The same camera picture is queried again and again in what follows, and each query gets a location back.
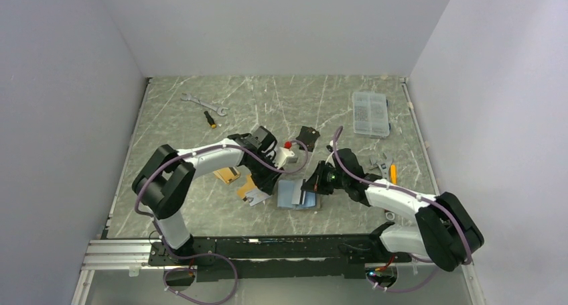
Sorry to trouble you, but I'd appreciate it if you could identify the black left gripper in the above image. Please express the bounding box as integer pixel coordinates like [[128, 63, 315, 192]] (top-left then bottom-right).
[[245, 156, 285, 196]]

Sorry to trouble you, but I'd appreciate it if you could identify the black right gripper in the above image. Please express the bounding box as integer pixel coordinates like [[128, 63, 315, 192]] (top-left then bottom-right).
[[301, 160, 349, 195]]

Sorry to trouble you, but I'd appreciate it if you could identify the silver card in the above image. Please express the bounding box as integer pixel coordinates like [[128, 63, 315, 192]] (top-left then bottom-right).
[[244, 188, 271, 206], [291, 188, 305, 206]]

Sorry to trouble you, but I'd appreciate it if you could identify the grey card holder blue lining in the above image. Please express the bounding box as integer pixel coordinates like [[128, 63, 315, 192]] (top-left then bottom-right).
[[276, 179, 321, 210]]

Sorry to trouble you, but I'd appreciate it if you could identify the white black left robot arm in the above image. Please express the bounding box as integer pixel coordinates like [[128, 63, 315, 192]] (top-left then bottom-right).
[[131, 127, 282, 265]]

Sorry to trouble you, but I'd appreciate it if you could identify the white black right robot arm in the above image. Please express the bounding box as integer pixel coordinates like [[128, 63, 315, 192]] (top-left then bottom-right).
[[302, 148, 485, 271]]

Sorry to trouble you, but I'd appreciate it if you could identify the gold card under holder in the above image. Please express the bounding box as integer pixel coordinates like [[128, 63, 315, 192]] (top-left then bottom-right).
[[236, 174, 257, 202]]

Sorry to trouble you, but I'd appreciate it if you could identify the black card stack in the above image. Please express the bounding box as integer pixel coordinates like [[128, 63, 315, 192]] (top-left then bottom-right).
[[295, 126, 320, 152]]

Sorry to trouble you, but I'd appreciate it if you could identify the gold card stack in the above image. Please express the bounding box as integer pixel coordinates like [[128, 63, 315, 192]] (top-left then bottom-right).
[[213, 167, 240, 185]]

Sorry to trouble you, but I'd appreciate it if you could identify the silver card on table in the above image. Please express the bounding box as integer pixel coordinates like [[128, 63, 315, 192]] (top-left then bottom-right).
[[244, 188, 271, 206]]

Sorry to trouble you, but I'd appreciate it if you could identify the grey wrench pair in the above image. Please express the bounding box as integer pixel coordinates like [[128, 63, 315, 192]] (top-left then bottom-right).
[[370, 153, 393, 180]]

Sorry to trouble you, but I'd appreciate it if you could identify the black yellow screwdriver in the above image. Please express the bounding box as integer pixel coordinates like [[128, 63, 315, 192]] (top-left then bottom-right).
[[203, 111, 217, 129]]

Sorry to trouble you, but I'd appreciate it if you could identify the clear plastic screw box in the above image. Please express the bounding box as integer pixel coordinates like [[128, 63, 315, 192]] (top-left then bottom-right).
[[352, 91, 391, 137]]

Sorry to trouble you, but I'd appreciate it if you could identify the silver open-end wrench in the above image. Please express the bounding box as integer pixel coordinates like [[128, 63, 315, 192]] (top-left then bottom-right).
[[180, 93, 229, 117]]

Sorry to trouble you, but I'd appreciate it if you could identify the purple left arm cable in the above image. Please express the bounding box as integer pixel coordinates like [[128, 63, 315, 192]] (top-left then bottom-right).
[[134, 138, 309, 305]]

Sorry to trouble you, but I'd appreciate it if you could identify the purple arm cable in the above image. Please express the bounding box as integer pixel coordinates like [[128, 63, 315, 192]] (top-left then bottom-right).
[[330, 125, 474, 294], [134, 138, 309, 305]]

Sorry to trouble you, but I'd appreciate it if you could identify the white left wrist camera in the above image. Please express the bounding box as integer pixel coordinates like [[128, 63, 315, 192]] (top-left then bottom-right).
[[274, 141, 298, 168]]

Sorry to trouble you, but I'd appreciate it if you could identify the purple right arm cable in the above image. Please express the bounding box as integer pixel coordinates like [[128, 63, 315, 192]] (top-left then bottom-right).
[[330, 125, 474, 294]]

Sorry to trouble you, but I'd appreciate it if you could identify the yellow handled tool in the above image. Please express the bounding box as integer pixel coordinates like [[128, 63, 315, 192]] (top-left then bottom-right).
[[389, 164, 397, 184]]

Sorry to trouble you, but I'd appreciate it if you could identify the red handled tool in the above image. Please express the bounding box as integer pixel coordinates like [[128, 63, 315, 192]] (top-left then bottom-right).
[[384, 210, 397, 222]]

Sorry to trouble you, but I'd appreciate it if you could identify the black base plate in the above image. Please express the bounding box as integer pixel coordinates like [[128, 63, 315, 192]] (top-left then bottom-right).
[[148, 234, 411, 282]]

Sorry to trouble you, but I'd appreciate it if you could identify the aluminium frame rail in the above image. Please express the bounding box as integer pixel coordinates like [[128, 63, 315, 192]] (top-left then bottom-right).
[[72, 239, 485, 304]]

